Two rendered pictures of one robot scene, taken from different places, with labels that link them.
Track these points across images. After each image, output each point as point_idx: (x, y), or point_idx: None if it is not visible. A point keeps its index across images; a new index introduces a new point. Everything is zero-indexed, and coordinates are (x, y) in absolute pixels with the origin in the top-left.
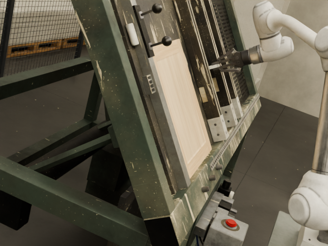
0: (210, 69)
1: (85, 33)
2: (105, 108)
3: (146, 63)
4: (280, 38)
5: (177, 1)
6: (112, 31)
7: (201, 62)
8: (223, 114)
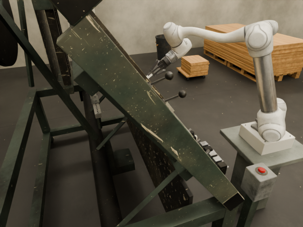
0: (148, 78)
1: (155, 135)
2: (88, 133)
3: None
4: (184, 41)
5: None
6: (178, 121)
7: (145, 78)
8: None
